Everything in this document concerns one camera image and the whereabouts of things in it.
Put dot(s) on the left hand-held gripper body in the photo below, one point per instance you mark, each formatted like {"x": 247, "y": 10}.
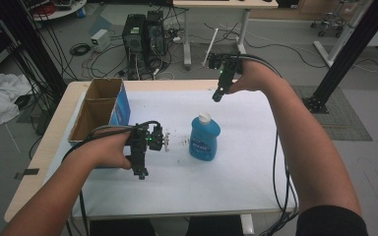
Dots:
{"x": 139, "y": 144}

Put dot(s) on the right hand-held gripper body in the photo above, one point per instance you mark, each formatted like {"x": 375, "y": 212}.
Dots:
{"x": 224, "y": 77}

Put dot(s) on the person's right hand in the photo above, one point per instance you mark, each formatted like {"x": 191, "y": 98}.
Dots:
{"x": 254, "y": 77}

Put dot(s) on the person's left hand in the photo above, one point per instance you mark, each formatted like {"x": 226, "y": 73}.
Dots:
{"x": 110, "y": 150}

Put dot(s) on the white slanted bar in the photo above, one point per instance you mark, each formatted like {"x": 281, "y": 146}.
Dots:
{"x": 210, "y": 47}

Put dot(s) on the blue bottle with white cap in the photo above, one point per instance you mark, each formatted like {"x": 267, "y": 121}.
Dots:
{"x": 204, "y": 139}

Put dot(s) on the brown cardboard box blue side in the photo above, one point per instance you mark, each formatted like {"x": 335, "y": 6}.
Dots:
{"x": 95, "y": 111}

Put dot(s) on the white desk with legs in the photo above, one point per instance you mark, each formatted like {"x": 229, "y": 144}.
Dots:
{"x": 216, "y": 4}

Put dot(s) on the black computer tower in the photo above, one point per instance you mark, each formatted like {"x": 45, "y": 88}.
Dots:
{"x": 134, "y": 42}
{"x": 156, "y": 36}

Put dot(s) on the small white box device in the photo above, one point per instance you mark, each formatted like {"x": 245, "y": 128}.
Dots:
{"x": 100, "y": 40}

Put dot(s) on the black tape strip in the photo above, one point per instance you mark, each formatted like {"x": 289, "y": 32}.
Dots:
{"x": 29, "y": 172}

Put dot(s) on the wheeled chair base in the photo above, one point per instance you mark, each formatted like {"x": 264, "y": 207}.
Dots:
{"x": 328, "y": 23}

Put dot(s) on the white metal stand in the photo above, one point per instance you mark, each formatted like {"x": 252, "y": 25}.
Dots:
{"x": 341, "y": 36}

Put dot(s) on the grey floor mat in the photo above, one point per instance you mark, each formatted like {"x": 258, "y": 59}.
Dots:
{"x": 344, "y": 114}

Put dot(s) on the black metal stand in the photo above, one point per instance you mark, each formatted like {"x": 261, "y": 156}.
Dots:
{"x": 351, "y": 55}

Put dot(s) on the white round table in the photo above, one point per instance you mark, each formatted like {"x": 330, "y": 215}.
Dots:
{"x": 62, "y": 8}

